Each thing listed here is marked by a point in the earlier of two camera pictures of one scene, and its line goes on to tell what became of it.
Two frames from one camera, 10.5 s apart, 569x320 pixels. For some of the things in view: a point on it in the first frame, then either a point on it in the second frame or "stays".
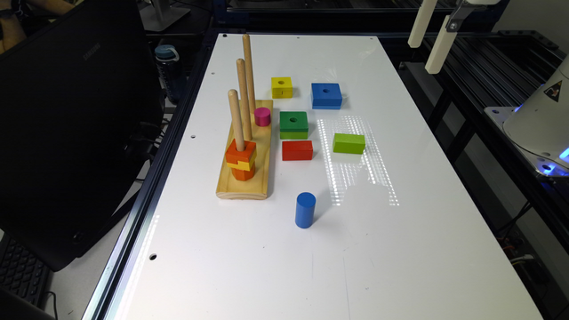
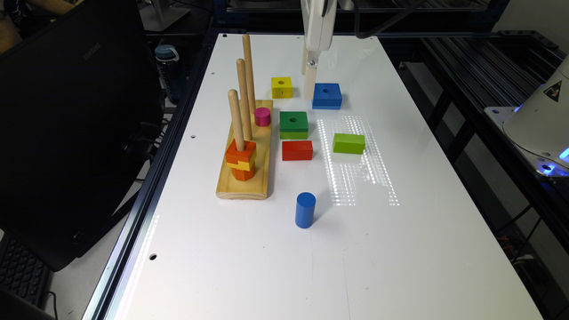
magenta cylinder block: (262, 116) stays
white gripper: (441, 50) -> (318, 20)
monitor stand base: (160, 15) stays
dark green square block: (293, 125) stays
